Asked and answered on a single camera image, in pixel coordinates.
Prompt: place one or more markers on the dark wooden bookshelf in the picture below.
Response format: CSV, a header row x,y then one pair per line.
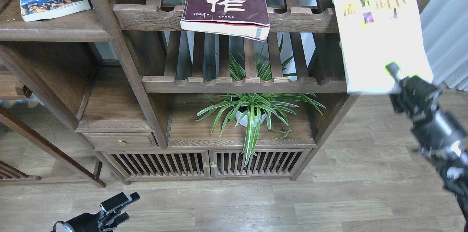
x,y
123,70

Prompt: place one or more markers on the white pleated curtain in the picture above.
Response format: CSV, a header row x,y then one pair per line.
x,y
445,39

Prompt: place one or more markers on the yellow green cover book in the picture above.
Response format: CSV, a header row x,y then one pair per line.
x,y
374,33

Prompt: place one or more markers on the green spider plant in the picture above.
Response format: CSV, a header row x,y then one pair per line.
x,y
279,105

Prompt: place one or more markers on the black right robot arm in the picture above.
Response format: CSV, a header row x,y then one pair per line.
x,y
452,171

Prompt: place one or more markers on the brass drawer knob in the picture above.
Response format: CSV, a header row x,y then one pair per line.
x,y
122,143

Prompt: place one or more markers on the maroon book white characters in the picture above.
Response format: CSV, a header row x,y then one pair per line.
x,y
243,18

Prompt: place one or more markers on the white plant pot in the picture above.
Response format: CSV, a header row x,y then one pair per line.
x,y
243,118

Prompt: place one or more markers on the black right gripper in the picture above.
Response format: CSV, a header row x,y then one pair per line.
x,y
438,132

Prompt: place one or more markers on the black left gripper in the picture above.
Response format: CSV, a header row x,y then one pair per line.
x,y
87,222

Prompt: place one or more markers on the dark wooden chair frame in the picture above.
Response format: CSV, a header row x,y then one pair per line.
x,y
11,175

